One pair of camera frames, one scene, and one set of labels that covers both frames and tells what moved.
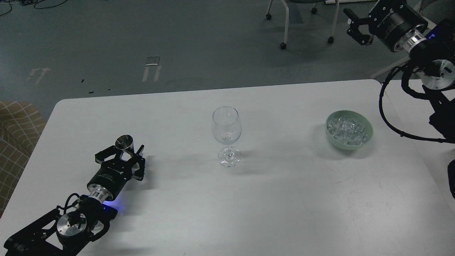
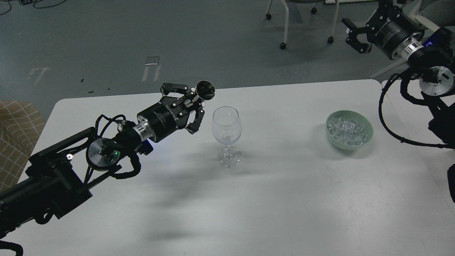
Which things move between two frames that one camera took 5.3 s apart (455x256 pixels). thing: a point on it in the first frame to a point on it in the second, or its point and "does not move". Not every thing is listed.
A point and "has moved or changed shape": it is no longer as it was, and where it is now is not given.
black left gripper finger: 100,156 to 167,87
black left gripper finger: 139,159 to 193,127
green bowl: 347,130 does not move
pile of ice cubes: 348,132 does not move
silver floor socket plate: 151,61 does not move
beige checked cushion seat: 21,122 does not move
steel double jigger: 126,142 has moved or changed shape
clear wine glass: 226,128 does not move
